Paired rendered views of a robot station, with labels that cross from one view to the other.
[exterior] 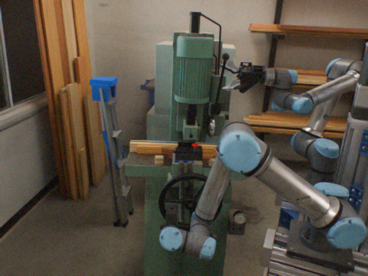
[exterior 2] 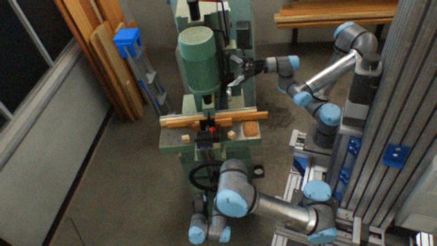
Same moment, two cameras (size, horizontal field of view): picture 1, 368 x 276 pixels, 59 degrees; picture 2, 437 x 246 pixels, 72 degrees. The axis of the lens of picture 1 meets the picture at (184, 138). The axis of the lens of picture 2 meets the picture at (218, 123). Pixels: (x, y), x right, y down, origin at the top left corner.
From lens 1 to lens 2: 0.78 m
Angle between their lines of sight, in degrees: 27
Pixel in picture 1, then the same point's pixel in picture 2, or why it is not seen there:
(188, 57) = (191, 61)
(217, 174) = not seen: hidden behind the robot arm
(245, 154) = (235, 209)
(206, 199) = not seen: hidden behind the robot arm
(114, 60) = not seen: outside the picture
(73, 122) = (112, 64)
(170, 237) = (195, 237)
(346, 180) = (337, 165)
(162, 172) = (190, 148)
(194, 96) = (204, 89)
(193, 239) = (212, 234)
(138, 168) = (170, 148)
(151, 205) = (188, 167)
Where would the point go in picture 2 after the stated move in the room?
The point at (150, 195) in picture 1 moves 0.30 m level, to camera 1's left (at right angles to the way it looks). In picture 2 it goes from (184, 162) to (138, 165)
